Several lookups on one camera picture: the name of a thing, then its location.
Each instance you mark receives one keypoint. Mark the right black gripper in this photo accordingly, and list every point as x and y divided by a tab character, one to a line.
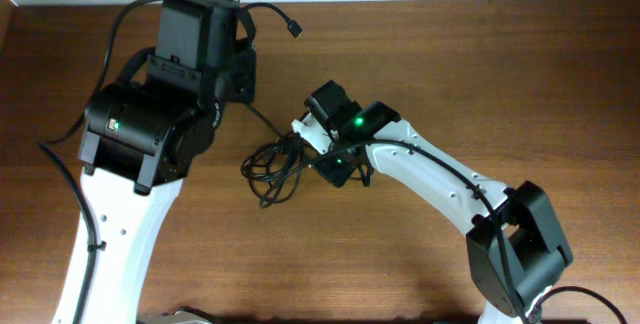
338	173

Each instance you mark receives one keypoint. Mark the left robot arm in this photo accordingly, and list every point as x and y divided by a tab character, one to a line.
141	134

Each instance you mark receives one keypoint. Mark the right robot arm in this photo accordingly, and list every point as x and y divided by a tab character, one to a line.
517	249

